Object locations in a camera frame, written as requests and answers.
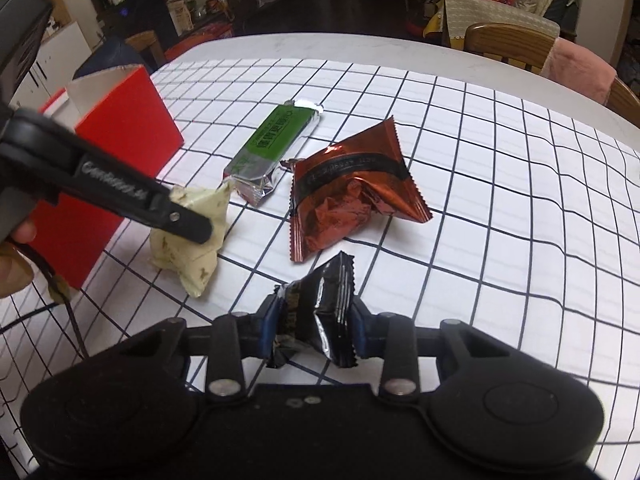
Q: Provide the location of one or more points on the wooden chair right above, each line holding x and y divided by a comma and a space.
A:
518, 45

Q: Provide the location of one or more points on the black snack packet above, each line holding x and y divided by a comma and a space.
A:
314, 312

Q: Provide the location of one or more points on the green snack bar packet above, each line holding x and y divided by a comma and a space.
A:
255, 167

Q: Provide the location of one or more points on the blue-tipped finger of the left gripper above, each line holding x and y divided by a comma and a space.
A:
41, 159

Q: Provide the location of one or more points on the person's left hand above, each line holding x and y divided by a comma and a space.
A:
15, 272

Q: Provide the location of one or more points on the cream snack packet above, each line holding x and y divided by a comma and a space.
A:
193, 256

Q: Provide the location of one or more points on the pink cloth on chair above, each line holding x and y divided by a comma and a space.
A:
579, 69

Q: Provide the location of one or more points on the white cabinet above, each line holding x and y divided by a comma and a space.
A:
57, 60

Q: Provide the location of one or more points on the brown red foil packet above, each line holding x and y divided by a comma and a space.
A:
337, 190

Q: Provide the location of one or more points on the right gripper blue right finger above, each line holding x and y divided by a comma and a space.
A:
391, 338

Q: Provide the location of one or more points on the sofa with cream cover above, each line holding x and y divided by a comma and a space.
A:
555, 18

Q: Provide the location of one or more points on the wooden chair with jacket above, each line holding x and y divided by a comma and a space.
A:
148, 45

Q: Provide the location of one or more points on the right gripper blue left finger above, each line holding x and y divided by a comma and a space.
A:
234, 338

